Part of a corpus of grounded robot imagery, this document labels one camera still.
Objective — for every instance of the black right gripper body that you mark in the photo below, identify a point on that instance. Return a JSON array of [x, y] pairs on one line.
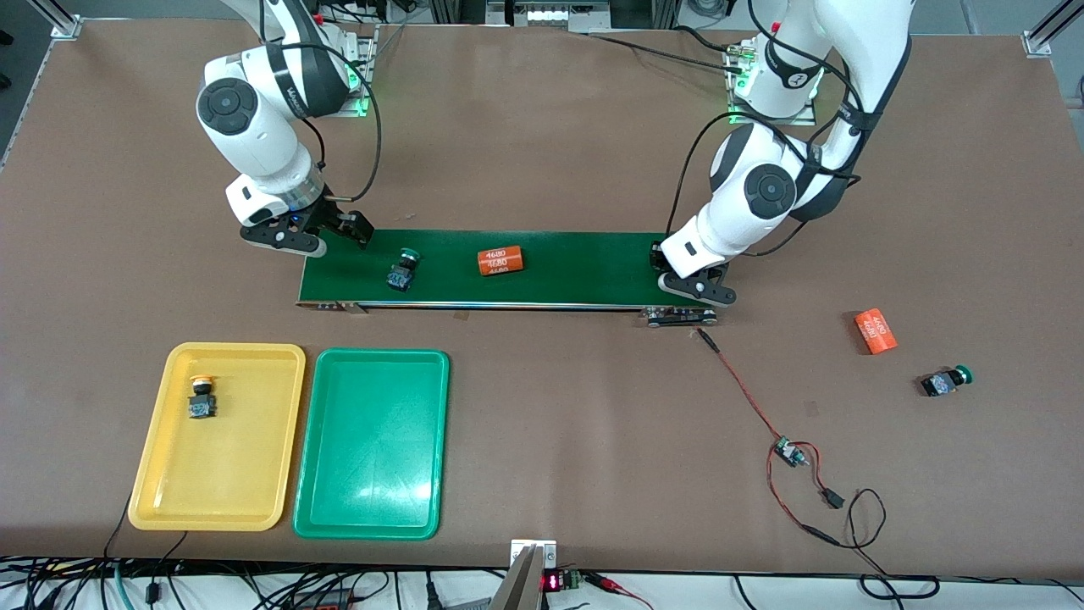
[[324, 218]]

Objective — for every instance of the yellow push button switch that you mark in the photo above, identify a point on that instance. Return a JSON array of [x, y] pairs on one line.
[[660, 256], [201, 402]]

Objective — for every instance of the green push button switch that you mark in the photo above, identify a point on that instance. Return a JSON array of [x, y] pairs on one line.
[[942, 383], [402, 275]]

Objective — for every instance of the orange cylinder printed 4680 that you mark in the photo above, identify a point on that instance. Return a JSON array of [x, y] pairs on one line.
[[500, 261], [876, 332]]

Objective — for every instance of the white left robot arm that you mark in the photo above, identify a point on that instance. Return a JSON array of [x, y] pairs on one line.
[[762, 191]]

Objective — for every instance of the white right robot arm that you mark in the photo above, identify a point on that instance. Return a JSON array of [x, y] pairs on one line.
[[254, 144]]

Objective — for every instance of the green conveyor belt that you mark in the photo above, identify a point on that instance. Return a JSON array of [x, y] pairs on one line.
[[576, 271]]

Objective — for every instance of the small motor controller board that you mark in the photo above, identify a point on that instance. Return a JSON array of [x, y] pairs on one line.
[[789, 452]]

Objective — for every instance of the green plastic tray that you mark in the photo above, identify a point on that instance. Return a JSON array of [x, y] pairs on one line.
[[373, 445]]

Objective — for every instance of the yellow plastic tray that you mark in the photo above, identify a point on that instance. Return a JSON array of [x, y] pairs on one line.
[[246, 457]]

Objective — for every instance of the lit control box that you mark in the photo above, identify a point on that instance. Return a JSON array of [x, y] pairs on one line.
[[546, 15]]

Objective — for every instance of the red clip lead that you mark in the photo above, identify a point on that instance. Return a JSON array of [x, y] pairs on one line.
[[605, 581]]

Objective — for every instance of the red digit display module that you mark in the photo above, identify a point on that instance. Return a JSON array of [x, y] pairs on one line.
[[555, 581]]

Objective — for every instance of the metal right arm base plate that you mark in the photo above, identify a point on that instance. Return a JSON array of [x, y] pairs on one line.
[[370, 51]]

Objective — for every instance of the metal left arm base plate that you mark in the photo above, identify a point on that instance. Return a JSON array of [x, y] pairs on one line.
[[809, 117]]

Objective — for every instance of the aluminium frame rack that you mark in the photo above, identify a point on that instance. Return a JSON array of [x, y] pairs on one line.
[[669, 13]]

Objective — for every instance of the metal bracket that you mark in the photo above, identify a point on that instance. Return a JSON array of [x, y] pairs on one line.
[[533, 552]]

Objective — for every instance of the aluminium profile post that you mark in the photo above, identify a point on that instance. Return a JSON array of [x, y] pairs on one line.
[[1040, 42], [66, 27]]

